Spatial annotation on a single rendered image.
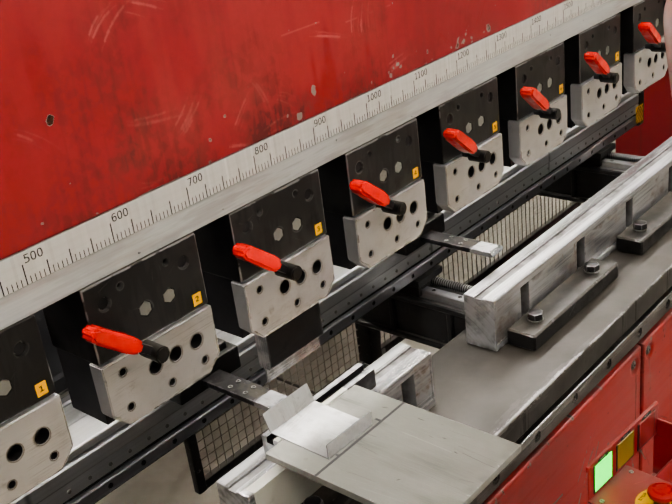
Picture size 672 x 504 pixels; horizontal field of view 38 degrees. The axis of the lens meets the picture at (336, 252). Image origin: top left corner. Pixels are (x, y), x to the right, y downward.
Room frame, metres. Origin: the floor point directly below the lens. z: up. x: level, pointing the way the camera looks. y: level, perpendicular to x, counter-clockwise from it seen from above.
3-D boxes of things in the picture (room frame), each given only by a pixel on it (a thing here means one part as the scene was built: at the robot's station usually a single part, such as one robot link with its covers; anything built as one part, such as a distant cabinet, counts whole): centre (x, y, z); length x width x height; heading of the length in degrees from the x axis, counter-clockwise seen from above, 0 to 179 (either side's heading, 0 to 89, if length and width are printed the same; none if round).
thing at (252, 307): (1.07, 0.09, 1.26); 0.15 x 0.09 x 0.17; 136
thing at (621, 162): (2.33, -0.58, 0.81); 0.64 x 0.08 x 0.14; 46
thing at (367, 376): (1.12, 0.05, 0.99); 0.20 x 0.03 x 0.03; 136
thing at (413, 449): (0.99, -0.04, 1.00); 0.26 x 0.18 x 0.01; 46
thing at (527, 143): (1.51, -0.33, 1.26); 0.15 x 0.09 x 0.17; 136
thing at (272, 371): (1.09, 0.07, 1.13); 0.10 x 0.02 x 0.10; 136
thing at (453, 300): (1.79, -0.07, 0.81); 0.64 x 0.08 x 0.14; 46
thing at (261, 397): (1.20, 0.19, 1.01); 0.26 x 0.12 x 0.05; 46
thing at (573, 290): (1.49, -0.39, 0.89); 0.30 x 0.05 x 0.03; 136
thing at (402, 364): (1.13, 0.03, 0.92); 0.39 x 0.06 x 0.10; 136
